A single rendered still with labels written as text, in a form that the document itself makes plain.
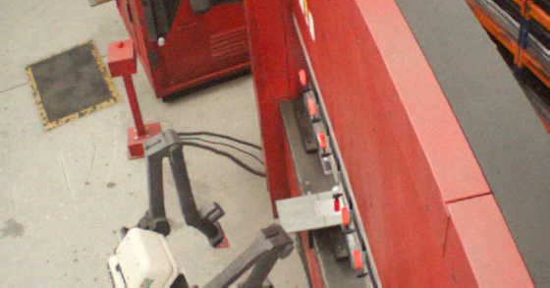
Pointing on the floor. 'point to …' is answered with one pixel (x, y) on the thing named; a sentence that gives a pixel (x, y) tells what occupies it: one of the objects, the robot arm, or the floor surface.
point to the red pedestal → (117, 52)
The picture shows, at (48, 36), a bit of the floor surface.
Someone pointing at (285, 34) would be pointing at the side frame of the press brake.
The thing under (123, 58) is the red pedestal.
